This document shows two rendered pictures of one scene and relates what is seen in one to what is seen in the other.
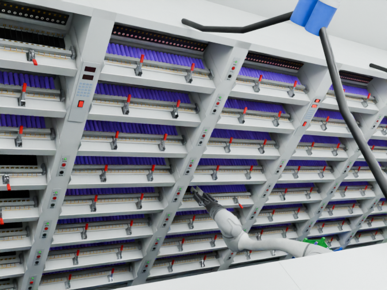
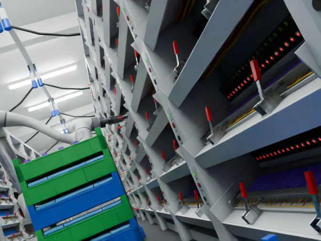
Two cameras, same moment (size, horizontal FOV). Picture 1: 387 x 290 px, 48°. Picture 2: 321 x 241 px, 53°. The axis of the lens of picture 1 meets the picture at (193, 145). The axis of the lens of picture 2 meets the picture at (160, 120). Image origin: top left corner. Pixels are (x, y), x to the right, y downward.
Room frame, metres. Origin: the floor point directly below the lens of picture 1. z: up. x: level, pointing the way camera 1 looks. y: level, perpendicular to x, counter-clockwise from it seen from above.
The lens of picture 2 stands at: (3.41, -2.00, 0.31)
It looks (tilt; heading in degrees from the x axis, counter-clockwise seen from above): 10 degrees up; 117
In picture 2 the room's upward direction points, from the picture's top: 23 degrees counter-clockwise
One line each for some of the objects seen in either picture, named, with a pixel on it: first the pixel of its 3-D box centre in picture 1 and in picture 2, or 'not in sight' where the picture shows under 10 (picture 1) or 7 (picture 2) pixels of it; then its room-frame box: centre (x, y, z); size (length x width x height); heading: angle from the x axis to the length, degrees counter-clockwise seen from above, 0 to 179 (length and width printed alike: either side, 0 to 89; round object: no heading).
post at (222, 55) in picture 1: (173, 176); (129, 112); (2.16, 0.04, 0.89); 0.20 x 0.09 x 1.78; 40
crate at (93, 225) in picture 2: not in sight; (89, 221); (2.57, -1.15, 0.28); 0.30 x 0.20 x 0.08; 36
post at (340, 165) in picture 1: (327, 175); (151, 0); (3.07, -1.03, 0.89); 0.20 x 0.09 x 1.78; 40
